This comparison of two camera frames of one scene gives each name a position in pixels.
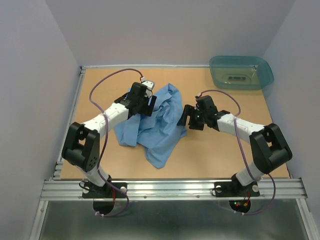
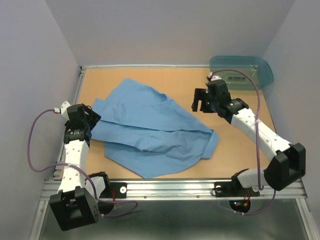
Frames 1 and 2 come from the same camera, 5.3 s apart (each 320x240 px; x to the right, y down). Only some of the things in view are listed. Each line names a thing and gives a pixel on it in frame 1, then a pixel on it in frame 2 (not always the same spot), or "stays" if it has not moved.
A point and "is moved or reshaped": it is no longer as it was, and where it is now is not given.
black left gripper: (147, 110) → (93, 117)
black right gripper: (188, 110) → (200, 94)
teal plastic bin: (240, 72) stays
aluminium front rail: (71, 190) stays
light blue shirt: (158, 132) is moved or reshaped
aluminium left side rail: (57, 174) stays
